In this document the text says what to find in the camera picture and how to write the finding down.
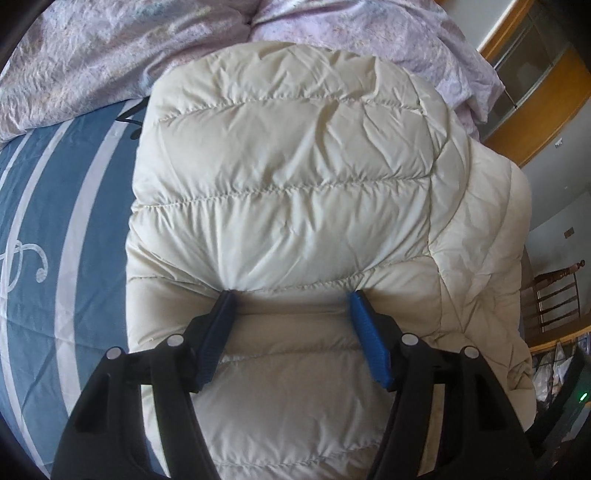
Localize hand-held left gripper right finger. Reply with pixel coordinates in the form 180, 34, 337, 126
348, 290, 533, 480

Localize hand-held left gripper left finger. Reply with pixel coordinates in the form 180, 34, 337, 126
50, 290, 238, 480

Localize cream puffer jacket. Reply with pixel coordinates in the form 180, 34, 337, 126
124, 41, 539, 480

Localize clear plastic bags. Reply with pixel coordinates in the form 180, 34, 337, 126
530, 336, 580, 409

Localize wooden chair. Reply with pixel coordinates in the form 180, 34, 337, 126
525, 260, 585, 344

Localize blue striped bed sheet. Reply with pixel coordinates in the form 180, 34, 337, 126
0, 98, 155, 480

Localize lilac floral pillow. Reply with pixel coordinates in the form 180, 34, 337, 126
0, 0, 266, 141

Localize lilac floral duvet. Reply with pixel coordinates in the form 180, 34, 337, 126
249, 0, 505, 139

